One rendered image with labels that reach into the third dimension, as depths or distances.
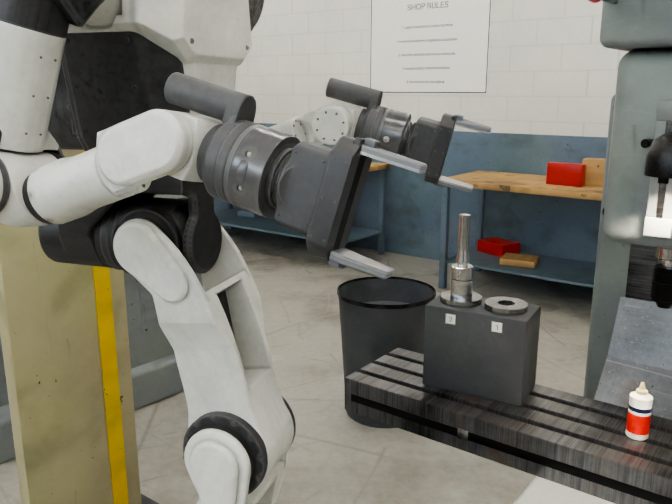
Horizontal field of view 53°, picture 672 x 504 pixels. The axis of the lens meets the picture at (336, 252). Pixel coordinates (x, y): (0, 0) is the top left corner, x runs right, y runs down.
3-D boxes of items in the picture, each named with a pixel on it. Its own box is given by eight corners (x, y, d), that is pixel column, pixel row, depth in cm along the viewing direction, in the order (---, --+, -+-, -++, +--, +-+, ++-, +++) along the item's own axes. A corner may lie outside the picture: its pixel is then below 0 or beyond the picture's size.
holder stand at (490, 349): (520, 407, 139) (527, 315, 134) (421, 384, 149) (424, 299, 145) (535, 385, 149) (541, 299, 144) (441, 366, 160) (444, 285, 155)
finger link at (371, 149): (418, 173, 61) (357, 153, 63) (427, 173, 64) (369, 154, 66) (423, 156, 61) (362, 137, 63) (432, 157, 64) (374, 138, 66)
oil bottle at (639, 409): (645, 443, 125) (652, 388, 122) (622, 436, 127) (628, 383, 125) (650, 434, 128) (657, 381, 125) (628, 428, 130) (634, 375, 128)
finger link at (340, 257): (396, 268, 67) (341, 247, 69) (386, 272, 64) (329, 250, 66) (391, 283, 67) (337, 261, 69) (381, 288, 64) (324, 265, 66)
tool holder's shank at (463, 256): (454, 266, 144) (456, 215, 142) (456, 263, 147) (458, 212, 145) (469, 267, 143) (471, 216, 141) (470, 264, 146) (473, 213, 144)
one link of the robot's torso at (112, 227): (105, 280, 104) (99, 205, 101) (155, 260, 117) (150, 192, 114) (178, 288, 100) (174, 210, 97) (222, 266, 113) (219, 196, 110)
